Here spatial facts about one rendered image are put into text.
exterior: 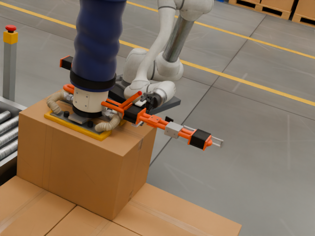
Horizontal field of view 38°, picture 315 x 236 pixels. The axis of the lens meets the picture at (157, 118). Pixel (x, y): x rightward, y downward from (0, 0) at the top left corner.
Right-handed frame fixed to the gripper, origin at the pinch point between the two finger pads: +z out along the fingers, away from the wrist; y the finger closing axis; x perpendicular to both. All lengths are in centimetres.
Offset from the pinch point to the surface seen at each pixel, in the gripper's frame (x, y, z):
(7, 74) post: 119, 37, -49
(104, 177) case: 3.3, 28.6, 19.0
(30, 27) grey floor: 284, 108, -287
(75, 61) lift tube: 31.9, -20.0, 9.5
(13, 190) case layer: 48, 53, 30
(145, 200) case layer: -12, 53, -6
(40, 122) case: 42.4, 13.6, 19.0
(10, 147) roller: 75, 53, 0
